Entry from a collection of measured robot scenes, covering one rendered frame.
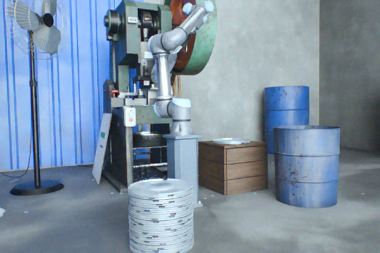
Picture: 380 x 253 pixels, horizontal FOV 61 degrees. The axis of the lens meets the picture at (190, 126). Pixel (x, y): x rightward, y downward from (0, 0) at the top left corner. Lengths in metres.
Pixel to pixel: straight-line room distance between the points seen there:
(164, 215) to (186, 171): 0.66
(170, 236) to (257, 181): 1.19
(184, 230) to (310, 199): 0.95
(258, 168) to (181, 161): 0.70
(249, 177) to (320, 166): 0.56
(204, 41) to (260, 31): 2.39
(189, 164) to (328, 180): 0.85
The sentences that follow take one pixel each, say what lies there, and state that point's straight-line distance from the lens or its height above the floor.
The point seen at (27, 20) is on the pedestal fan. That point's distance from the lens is 2.71.
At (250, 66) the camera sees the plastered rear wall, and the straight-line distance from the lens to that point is 4.80.
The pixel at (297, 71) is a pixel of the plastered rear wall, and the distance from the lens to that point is 5.36.
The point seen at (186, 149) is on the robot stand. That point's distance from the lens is 1.98.
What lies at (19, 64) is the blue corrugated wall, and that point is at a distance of 3.82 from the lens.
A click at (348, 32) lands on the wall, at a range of 5.43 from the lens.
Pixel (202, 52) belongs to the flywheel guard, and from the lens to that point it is 2.71.
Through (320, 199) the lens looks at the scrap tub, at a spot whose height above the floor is 0.05.
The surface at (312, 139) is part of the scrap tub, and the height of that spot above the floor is 0.42.
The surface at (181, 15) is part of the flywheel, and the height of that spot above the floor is 1.46.
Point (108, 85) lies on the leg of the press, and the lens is 3.02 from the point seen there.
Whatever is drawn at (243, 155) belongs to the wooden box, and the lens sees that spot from 2.36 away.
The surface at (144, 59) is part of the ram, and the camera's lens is 2.76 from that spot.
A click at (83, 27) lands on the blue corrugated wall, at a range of 3.94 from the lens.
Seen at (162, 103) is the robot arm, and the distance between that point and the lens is 2.08.
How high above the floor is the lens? 0.61
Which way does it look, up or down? 3 degrees down
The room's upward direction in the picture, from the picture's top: 1 degrees counter-clockwise
